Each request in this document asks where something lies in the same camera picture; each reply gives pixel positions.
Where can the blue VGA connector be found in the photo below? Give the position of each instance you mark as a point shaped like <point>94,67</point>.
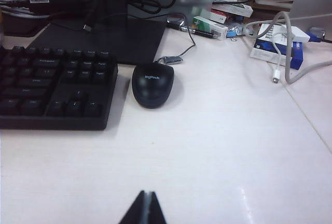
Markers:
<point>315,36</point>

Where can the black pen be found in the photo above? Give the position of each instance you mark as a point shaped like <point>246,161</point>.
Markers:
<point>202,32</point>

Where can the green white small box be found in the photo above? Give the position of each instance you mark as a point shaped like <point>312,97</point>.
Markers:
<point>207,25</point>

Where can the small USB dongle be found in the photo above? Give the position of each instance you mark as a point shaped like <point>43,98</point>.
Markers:
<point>172,60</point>

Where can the black monitor with black stand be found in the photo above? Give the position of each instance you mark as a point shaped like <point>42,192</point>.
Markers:
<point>129,40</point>

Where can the black keyboard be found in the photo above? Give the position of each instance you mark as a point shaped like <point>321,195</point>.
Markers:
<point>52,84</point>

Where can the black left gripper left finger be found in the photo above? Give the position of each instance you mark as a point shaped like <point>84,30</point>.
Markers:
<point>137,213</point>

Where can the white adapter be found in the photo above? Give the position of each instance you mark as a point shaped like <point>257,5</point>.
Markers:
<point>298,34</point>

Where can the grey partition panel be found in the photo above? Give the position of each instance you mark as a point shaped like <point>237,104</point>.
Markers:
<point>316,1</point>

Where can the black power adapter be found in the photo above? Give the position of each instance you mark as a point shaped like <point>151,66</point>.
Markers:
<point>64,3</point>

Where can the long white green box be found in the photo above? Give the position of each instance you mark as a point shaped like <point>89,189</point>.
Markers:
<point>233,7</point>

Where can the black Logitech mouse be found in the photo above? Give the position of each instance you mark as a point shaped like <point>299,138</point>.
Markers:
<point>153,89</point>

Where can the blue binder clip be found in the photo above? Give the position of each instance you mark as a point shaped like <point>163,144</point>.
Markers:
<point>232,32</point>

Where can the red white small box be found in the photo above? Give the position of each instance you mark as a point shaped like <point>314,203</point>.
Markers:
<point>219,16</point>

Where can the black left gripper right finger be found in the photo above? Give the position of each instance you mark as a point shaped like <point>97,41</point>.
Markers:
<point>156,216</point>

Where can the blue white box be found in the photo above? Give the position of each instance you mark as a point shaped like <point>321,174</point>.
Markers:
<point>264,50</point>

